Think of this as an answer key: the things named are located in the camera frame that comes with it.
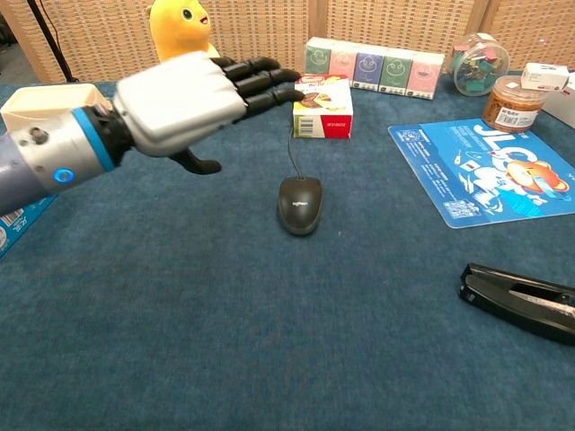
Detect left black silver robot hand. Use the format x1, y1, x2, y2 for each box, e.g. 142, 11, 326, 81
111, 50, 307, 176

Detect black computer mouse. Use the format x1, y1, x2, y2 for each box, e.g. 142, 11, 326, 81
277, 176, 323, 237

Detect blue printed mouse pad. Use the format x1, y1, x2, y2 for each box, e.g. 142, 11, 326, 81
387, 117, 575, 230

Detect yellow plush toy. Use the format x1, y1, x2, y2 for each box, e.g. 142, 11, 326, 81
148, 0, 212, 64

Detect wicker folding screen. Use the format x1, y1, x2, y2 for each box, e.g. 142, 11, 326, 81
0, 0, 575, 84

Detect beige plastic lunch box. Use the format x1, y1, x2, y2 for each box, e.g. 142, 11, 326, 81
0, 84, 113, 134

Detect black tripod stand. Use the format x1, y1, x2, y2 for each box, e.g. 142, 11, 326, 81
25, 0, 80, 84

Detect red white snack box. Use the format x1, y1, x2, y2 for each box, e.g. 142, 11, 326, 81
292, 74, 354, 140

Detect blue cookie box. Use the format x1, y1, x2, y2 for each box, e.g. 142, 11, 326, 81
0, 193, 59, 259

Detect wrapped pastel tissue packs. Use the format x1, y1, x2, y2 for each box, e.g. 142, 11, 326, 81
304, 37, 446, 101

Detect blue table cloth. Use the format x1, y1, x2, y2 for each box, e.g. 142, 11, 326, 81
0, 74, 575, 431

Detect clear jar of binder clips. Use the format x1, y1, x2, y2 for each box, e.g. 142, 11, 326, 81
451, 32, 511, 97

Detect jar with brown contents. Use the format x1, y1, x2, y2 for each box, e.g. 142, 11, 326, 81
482, 75, 545, 133

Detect small white box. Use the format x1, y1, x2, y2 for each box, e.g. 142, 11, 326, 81
520, 62, 571, 92

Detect white box with black print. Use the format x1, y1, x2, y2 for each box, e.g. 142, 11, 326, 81
541, 71, 575, 123

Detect black stapler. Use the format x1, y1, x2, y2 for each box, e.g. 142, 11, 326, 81
458, 262, 575, 347

